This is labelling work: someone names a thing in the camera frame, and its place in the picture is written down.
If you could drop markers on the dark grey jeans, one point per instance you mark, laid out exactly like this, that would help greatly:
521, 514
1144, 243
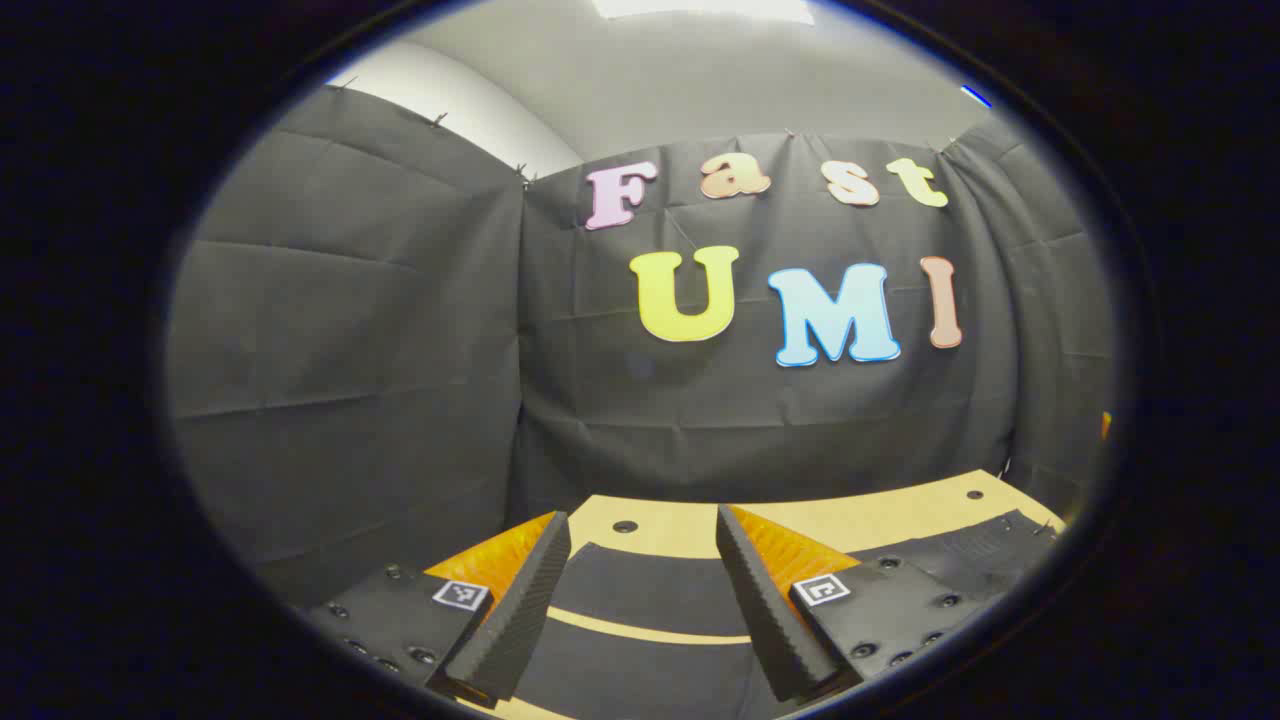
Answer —
640, 590

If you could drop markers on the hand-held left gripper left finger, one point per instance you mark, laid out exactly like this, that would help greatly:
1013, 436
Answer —
515, 610

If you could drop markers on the black backdrop cloth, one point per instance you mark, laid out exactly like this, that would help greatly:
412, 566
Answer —
400, 330

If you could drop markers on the ceiling light panel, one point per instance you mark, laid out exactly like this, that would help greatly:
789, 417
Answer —
700, 8

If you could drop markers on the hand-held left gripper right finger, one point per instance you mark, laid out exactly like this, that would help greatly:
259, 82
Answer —
765, 610

